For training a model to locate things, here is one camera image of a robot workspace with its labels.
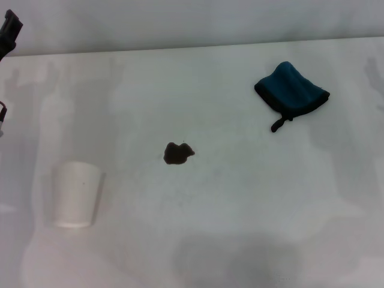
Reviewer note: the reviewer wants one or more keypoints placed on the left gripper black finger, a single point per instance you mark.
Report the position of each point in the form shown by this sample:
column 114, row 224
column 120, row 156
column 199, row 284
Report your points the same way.
column 10, row 24

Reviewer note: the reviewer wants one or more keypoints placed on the white paper cup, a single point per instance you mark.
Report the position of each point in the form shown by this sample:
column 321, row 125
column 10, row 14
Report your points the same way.
column 75, row 192

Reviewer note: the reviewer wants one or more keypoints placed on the blue rag with black trim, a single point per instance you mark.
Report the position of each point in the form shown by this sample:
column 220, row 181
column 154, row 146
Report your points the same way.
column 291, row 87

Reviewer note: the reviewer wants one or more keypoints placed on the black water stain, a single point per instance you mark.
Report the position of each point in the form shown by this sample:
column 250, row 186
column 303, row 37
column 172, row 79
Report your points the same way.
column 177, row 154

